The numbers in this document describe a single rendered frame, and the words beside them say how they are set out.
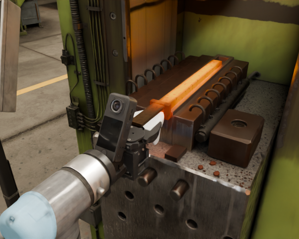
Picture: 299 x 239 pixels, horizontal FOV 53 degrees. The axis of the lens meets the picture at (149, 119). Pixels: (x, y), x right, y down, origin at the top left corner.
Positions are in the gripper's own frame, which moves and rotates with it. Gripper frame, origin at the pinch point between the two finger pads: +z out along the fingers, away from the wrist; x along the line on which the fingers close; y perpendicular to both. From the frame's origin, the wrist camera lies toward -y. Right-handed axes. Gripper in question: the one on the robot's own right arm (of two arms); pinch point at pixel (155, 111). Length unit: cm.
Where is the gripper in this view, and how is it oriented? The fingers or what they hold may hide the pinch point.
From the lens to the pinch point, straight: 62.6
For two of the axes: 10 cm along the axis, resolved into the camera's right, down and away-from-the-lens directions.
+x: 8.6, 2.6, -4.5
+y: 0.0, 8.7, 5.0
